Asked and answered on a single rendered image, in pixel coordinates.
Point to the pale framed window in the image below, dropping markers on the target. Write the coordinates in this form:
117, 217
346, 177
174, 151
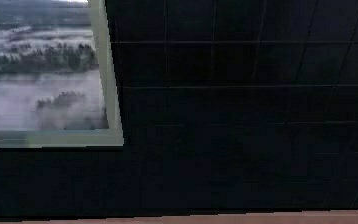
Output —
47, 83

